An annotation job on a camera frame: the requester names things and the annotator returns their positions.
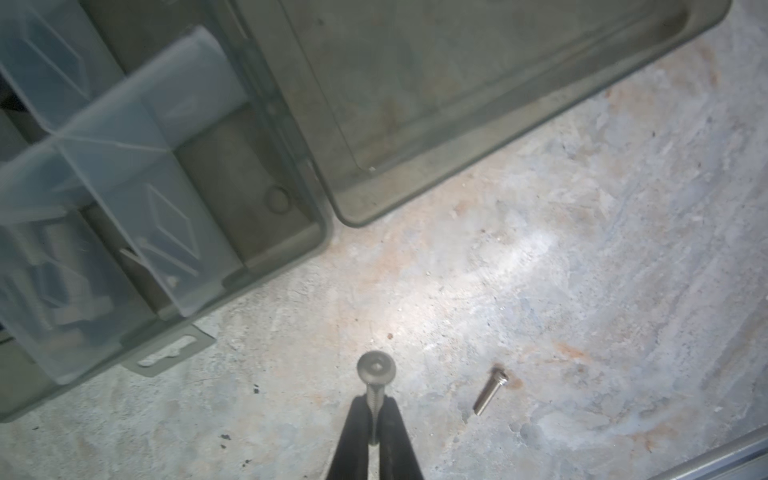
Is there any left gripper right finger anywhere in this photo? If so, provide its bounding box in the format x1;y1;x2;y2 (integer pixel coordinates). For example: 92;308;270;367
377;396;424;480

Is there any silver button head screw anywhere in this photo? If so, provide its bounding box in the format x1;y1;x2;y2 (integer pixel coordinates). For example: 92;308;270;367
357;350;396;446

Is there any silver cap screw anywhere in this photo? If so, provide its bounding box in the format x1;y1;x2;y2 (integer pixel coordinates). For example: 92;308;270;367
473;368;509;416

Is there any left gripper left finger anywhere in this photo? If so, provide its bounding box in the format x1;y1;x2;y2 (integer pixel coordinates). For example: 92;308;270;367
326;395;372;480

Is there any clear compartment organizer box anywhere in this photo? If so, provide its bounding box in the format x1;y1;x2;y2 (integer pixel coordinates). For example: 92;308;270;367
1;1;330;423

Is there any aluminium mounting rail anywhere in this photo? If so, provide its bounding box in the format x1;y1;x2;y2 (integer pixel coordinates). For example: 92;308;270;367
651;426;768;480

